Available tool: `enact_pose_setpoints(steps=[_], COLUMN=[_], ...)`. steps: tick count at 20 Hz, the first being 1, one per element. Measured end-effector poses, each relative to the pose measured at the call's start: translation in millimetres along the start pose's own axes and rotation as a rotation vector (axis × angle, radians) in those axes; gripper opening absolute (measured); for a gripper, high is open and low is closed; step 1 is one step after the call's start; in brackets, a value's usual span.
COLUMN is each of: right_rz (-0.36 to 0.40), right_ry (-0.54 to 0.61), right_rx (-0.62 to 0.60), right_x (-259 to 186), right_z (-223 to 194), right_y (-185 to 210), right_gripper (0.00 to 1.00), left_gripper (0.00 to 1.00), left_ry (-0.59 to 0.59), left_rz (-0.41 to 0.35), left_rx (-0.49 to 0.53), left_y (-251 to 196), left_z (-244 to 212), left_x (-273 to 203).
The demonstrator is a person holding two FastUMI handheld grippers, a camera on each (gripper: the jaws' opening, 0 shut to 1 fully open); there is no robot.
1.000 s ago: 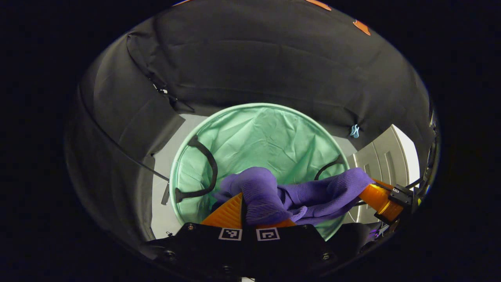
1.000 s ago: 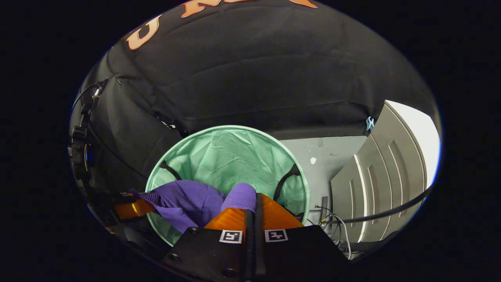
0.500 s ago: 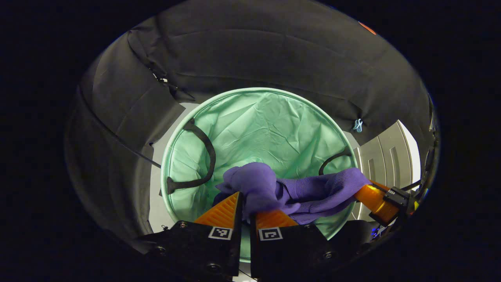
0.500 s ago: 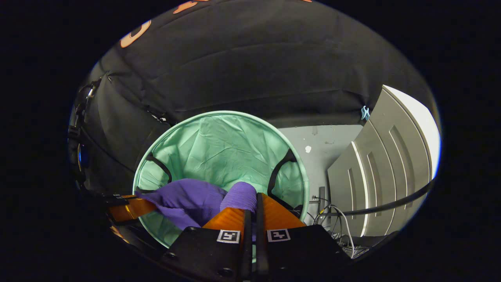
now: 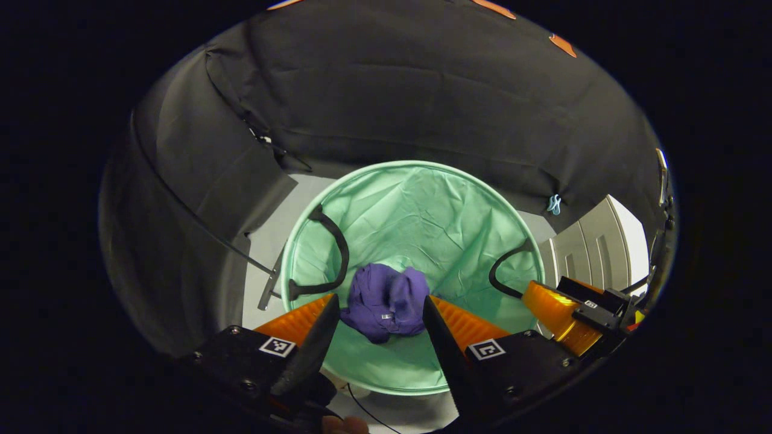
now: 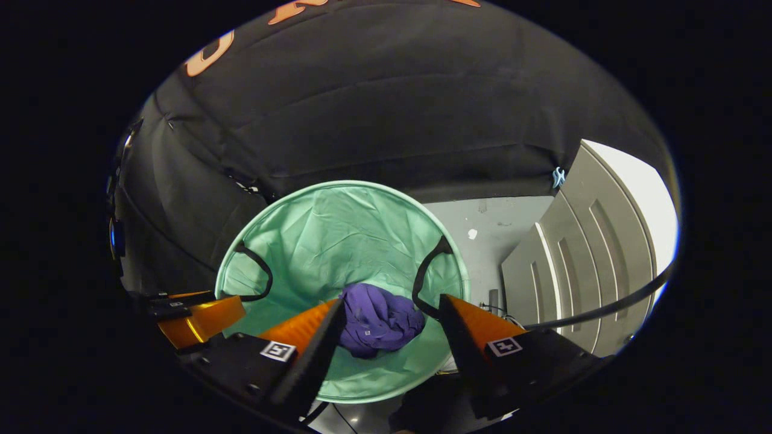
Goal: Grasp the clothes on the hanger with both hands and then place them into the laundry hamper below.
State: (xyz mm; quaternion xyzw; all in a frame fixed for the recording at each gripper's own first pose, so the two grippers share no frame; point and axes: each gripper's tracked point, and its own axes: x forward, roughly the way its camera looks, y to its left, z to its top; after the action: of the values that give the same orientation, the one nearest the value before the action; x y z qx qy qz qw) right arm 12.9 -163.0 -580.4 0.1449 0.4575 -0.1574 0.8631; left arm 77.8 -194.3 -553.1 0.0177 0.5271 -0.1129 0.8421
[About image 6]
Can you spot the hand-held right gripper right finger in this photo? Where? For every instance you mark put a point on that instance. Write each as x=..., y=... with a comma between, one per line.
x=461, y=355

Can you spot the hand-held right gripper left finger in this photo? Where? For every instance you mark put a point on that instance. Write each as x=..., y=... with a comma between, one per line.
x=313, y=355

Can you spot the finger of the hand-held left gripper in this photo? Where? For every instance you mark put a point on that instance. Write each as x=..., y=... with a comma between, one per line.
x=181, y=298
x=205, y=319

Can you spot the green laundry hamper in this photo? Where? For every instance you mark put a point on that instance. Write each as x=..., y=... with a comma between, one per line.
x=325, y=241

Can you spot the black clothes rack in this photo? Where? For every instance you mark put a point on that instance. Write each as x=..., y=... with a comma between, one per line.
x=567, y=319

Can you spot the grey panelled door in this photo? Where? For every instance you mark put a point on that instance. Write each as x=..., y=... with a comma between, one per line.
x=597, y=253

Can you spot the blue clip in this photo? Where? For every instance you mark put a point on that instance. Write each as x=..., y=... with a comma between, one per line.
x=558, y=177

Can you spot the black backdrop cloth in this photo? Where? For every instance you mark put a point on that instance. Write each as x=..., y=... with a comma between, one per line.
x=392, y=108

